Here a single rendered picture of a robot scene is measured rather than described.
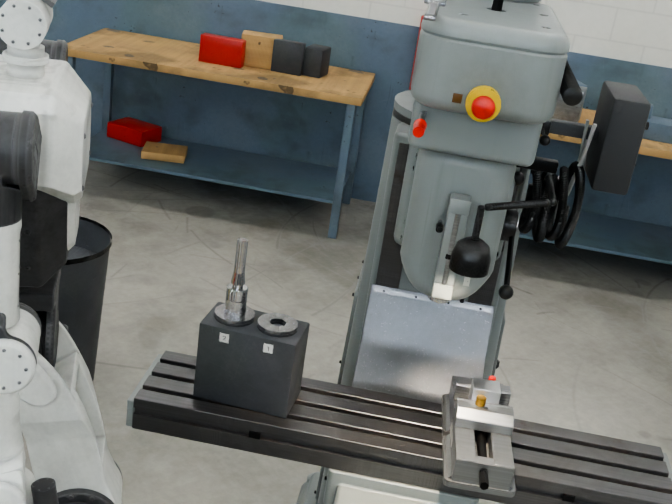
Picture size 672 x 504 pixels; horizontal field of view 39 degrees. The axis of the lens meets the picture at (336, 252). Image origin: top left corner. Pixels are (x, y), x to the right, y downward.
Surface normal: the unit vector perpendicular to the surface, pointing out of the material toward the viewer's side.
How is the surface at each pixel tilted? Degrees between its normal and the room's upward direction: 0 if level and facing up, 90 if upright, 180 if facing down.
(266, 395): 90
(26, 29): 90
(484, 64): 90
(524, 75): 90
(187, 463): 0
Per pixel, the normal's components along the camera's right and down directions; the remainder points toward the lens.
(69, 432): 0.14, 0.75
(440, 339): -0.07, -0.10
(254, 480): 0.14, -0.91
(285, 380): -0.23, 0.35
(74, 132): 0.82, 0.25
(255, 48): 0.01, 0.39
